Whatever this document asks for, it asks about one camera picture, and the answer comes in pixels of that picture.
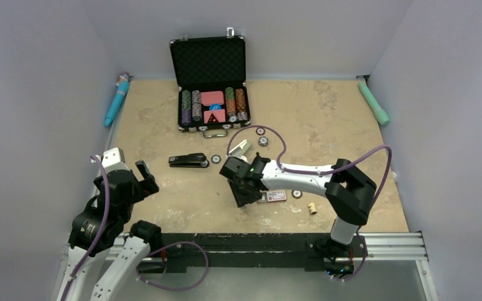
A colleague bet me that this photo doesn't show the red white staple box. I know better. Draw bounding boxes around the red white staple box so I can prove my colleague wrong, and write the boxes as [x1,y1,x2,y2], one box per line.
[257,190,287,204]

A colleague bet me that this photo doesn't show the black stapler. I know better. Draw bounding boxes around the black stapler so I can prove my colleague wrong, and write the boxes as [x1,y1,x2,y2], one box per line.
[168,152,210,168]

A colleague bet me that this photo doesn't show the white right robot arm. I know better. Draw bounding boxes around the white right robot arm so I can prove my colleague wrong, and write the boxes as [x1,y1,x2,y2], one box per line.
[219,156,377,255]

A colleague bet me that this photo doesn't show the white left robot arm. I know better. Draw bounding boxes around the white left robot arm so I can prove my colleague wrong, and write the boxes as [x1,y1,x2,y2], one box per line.
[57,157,164,300]

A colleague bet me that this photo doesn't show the poker chip near stapler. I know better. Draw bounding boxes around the poker chip near stapler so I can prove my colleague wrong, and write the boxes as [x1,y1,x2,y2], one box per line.
[210,154,222,164]

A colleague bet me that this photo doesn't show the grey loose poker chip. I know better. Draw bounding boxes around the grey loose poker chip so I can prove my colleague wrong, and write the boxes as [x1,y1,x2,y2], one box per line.
[258,136,269,147]

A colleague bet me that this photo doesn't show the upper loose poker chip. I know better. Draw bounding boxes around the upper loose poker chip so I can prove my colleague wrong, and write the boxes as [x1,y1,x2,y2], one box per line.
[255,127,265,136]

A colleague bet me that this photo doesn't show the brown poker chip right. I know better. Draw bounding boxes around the brown poker chip right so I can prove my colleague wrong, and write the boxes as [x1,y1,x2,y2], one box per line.
[291,190,303,199]

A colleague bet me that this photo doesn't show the white chess rook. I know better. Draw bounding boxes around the white chess rook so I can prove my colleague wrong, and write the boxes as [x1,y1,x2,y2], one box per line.
[308,203,318,215]

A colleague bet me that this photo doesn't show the blue marker pen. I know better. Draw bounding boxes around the blue marker pen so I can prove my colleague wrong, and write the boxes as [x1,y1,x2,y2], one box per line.
[104,72,133,127]

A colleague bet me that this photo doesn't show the black poker chip case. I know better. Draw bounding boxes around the black poker chip case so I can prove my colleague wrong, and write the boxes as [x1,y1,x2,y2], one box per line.
[169,28,251,134]

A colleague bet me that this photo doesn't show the green marker pen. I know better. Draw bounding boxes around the green marker pen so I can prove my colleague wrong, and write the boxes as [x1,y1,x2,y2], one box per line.
[358,82,390,126]

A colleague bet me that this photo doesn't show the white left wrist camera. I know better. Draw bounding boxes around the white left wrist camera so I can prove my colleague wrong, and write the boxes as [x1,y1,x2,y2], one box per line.
[90,147,130,174]

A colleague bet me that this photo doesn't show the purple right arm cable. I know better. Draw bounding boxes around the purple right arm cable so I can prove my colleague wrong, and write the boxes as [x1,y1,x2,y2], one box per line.
[226,125,393,283]

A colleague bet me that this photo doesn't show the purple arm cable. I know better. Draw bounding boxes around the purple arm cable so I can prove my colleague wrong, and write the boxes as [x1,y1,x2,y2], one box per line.
[60,154,111,301]
[226,125,393,283]

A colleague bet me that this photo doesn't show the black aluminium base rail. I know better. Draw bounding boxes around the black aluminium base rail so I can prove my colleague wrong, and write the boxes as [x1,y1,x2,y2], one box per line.
[140,233,428,277]

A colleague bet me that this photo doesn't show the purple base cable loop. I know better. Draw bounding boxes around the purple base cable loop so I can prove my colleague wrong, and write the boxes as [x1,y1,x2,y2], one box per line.
[136,241,210,292]

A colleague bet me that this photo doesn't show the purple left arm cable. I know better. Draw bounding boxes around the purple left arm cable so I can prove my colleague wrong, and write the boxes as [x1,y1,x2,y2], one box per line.
[60,154,111,301]

